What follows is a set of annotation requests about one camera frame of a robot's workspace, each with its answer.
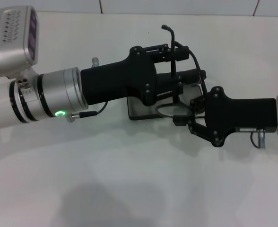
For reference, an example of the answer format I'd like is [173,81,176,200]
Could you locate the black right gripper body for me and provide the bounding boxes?
[205,86,278,148]

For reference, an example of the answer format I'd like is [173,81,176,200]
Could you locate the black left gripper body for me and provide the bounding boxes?
[80,44,158,105]

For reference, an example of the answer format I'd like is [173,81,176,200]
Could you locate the black round-frame glasses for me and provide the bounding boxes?
[156,25,207,119]

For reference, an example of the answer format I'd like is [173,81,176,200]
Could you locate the black glasses case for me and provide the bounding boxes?
[127,69,210,121]

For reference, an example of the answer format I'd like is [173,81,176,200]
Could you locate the right gripper cable with plug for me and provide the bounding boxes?
[251,129,268,150]

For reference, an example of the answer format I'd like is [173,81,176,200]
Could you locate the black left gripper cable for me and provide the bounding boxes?
[65,102,109,123]

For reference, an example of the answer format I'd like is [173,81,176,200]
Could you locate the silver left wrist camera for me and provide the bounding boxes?
[0,6,40,79]

